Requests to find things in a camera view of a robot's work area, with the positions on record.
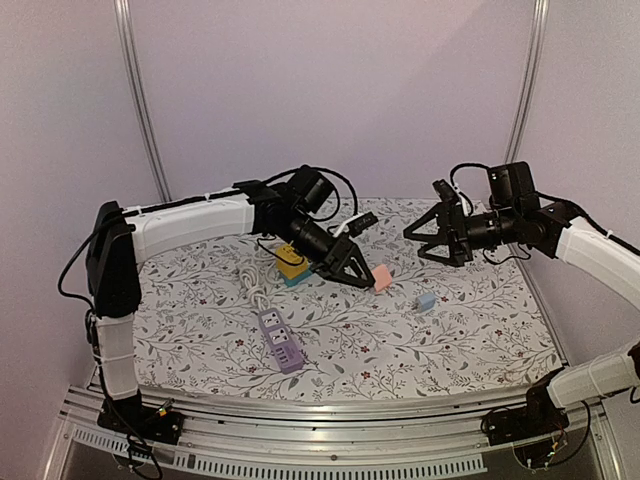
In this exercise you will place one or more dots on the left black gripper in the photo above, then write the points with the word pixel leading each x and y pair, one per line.
pixel 338 257

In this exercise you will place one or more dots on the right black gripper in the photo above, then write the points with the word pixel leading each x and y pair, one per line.
pixel 455 232

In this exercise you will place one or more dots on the pink plug adapter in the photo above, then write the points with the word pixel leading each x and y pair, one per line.
pixel 382 278

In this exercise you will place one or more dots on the teal power strip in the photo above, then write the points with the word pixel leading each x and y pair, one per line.
pixel 292 282

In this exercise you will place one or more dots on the yellow cube socket adapter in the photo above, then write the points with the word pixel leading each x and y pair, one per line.
pixel 289 263

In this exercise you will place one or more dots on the purple power strip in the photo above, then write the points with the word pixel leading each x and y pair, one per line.
pixel 280 340

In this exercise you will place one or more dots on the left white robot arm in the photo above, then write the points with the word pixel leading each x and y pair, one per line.
pixel 122 240

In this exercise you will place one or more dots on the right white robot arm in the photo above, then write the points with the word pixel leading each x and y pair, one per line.
pixel 561 230

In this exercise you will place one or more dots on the light blue plug adapter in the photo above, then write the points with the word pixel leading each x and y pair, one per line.
pixel 424 302

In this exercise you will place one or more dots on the floral tablecloth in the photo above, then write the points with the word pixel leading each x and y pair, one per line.
pixel 197 331

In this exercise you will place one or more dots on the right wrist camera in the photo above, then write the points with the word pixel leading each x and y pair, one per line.
pixel 452 194

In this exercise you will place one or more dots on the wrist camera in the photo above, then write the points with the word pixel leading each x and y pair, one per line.
pixel 452 194
pixel 355 225

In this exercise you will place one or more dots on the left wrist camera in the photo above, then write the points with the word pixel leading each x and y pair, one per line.
pixel 355 225

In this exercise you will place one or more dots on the aluminium front rail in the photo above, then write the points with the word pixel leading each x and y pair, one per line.
pixel 426 438

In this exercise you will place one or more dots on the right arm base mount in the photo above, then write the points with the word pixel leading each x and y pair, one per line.
pixel 537 417

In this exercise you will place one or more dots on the right aluminium post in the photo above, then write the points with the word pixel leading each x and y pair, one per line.
pixel 533 58

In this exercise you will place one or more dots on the aluminium post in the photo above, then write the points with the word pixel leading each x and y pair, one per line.
pixel 133 70
pixel 533 58

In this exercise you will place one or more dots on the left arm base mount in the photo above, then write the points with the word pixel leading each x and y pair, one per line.
pixel 131 417

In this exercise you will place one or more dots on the left aluminium post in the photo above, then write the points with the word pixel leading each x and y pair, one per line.
pixel 133 70

